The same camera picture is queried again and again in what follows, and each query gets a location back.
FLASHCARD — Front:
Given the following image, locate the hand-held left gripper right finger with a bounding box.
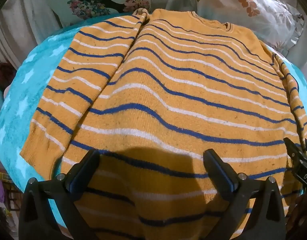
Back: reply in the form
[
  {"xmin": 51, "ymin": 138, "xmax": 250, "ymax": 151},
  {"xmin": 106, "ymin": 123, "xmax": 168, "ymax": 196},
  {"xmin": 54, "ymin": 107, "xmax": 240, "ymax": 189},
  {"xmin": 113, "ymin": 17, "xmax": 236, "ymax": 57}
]
[{"xmin": 203, "ymin": 149, "xmax": 287, "ymax": 240}]

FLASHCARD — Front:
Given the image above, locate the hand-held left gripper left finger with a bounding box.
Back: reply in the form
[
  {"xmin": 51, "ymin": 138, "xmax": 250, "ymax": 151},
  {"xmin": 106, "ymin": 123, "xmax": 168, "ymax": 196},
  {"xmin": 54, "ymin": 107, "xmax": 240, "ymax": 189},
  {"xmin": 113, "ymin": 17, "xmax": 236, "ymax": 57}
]
[{"xmin": 18, "ymin": 149, "xmax": 100, "ymax": 240}]

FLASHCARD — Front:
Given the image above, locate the yellow striped knit sweater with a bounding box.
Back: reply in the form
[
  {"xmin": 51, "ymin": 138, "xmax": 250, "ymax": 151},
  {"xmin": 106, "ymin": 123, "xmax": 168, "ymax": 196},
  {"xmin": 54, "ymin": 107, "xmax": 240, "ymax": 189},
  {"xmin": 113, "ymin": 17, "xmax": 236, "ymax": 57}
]
[{"xmin": 20, "ymin": 8, "xmax": 307, "ymax": 240}]

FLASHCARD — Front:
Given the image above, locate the purple plastic object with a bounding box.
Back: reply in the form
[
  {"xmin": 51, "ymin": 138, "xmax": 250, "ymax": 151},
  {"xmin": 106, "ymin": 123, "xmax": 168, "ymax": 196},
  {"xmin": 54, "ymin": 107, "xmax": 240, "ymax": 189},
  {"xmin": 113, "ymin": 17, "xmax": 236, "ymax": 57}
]
[{"xmin": 0, "ymin": 179, "xmax": 7, "ymax": 203}]

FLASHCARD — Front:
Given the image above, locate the teal cartoon print blanket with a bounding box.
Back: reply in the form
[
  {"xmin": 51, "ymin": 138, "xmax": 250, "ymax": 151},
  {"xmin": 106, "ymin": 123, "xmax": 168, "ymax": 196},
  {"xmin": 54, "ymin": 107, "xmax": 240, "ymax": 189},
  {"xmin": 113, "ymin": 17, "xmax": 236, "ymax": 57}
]
[{"xmin": 0, "ymin": 11, "xmax": 307, "ymax": 233}]

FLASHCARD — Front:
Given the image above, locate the dark red cloth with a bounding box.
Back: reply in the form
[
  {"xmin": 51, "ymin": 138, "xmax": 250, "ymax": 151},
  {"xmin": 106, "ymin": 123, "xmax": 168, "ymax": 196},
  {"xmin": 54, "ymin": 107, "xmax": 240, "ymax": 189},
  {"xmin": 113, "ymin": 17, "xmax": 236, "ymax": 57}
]
[{"xmin": 0, "ymin": 62, "xmax": 17, "ymax": 90}]

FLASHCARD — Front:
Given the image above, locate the white leaf print pillow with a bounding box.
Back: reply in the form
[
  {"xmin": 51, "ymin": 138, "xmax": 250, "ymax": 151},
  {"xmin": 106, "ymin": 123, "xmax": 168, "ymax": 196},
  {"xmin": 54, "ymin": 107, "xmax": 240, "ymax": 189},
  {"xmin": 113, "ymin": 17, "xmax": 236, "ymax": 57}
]
[{"xmin": 193, "ymin": 0, "xmax": 306, "ymax": 57}]

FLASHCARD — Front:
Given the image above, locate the grey pleated curtain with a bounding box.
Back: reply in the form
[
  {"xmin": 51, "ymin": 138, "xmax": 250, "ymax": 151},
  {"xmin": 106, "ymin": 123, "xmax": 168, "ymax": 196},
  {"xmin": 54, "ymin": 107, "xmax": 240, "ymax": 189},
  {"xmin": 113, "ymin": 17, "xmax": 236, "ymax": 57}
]
[{"xmin": 0, "ymin": 0, "xmax": 62, "ymax": 69}]

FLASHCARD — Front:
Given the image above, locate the black floral print pillow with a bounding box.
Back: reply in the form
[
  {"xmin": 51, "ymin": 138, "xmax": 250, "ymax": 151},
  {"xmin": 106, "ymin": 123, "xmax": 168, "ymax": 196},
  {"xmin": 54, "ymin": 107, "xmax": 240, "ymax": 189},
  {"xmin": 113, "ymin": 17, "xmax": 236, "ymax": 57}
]
[{"xmin": 35, "ymin": 0, "xmax": 154, "ymax": 27}]

